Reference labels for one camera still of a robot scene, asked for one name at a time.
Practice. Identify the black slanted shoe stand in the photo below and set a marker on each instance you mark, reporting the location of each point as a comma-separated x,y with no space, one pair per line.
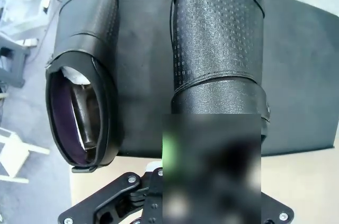
143,75

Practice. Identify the grey metal frame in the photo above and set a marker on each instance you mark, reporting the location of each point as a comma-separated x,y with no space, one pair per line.
18,57

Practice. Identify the white wooden frame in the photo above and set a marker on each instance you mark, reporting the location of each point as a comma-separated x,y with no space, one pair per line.
26,145

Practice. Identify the black leather loafer shoe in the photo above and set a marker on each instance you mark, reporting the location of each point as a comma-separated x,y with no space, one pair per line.
87,22
217,49

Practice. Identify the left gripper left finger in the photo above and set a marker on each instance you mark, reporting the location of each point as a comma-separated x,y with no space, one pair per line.
111,195

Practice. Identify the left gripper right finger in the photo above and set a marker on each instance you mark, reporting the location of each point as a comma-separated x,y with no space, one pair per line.
278,213

